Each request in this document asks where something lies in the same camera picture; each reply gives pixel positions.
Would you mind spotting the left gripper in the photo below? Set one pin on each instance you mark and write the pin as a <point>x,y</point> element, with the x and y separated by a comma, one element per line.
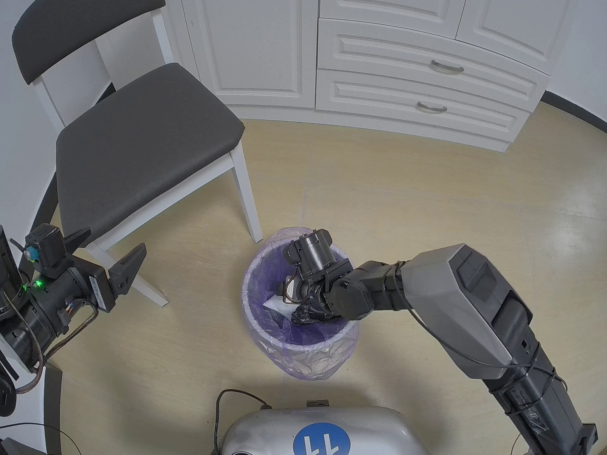
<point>71,296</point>

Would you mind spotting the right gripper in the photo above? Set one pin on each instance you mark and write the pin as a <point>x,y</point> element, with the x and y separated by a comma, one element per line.
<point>308,294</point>

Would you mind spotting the white printed wrapper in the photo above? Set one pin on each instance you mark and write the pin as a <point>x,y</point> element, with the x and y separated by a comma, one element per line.
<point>277,305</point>

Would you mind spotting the purple plastic bag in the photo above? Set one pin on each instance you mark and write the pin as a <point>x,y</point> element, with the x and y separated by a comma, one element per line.
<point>258,301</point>

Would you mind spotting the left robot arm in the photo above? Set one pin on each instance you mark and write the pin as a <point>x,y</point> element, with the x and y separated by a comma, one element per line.
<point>12,330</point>

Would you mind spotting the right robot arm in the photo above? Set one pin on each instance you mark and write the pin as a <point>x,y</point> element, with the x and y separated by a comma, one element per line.
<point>474,301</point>

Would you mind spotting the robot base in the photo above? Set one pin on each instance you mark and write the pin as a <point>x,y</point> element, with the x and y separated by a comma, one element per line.
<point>322,429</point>

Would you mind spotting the white chair grey cushions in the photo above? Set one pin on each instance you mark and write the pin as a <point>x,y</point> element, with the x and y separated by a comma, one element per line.
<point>142,149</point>

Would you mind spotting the white wardrobe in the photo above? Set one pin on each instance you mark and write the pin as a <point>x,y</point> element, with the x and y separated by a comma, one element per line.
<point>379,40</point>

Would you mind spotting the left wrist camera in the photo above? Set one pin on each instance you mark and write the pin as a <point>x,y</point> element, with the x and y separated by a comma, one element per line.
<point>45,249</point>

